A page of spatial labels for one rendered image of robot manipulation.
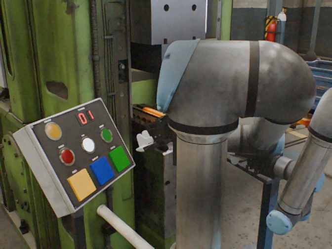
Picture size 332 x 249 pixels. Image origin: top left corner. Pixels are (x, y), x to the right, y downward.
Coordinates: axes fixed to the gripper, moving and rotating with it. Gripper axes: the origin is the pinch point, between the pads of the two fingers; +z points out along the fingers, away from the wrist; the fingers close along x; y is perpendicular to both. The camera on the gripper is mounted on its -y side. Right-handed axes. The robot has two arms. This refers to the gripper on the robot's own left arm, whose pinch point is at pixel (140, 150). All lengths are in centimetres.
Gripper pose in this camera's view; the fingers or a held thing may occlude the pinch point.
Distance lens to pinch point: 114.1
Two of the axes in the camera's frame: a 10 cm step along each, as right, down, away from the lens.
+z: -7.8, 3.5, 5.2
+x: -4.4, 2.9, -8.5
